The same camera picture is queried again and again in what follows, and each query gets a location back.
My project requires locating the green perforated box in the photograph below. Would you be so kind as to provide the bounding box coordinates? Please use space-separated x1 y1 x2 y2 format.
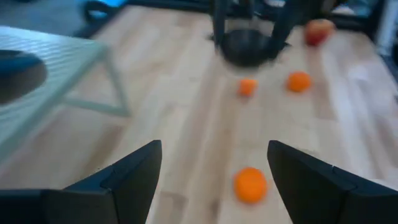
0 25 131 166

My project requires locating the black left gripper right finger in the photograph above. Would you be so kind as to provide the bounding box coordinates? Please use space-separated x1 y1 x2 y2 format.
267 139 398 224

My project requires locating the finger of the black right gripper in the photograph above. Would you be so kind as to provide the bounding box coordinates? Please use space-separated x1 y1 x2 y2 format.
213 0 229 47
270 0 301 58

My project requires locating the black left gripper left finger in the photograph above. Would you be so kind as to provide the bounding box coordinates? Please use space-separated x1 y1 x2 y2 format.
42 139 163 224

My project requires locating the orange mandarin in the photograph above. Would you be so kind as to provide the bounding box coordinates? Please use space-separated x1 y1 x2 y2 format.
285 70 312 93
233 167 269 205

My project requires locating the small yellow-orange fruit with stem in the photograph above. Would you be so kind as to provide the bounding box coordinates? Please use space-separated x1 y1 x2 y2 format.
238 78 259 96

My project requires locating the red and yellow apple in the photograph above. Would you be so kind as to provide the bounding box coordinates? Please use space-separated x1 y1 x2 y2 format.
303 18 336 47

